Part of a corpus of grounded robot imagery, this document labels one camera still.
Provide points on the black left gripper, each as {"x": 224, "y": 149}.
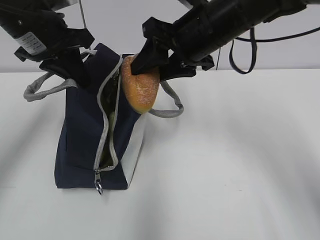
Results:
{"x": 44, "y": 36}

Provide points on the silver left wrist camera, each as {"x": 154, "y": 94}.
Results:
{"x": 66, "y": 3}

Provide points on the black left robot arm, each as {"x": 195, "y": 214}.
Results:
{"x": 8, "y": 19}

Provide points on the navy blue lunch bag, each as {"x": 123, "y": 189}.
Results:
{"x": 102, "y": 135}

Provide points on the brown bread roll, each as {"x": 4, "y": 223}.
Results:
{"x": 140, "y": 90}

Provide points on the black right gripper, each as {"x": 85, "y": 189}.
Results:
{"x": 163, "y": 51}

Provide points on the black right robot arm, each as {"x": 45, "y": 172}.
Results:
{"x": 211, "y": 24}

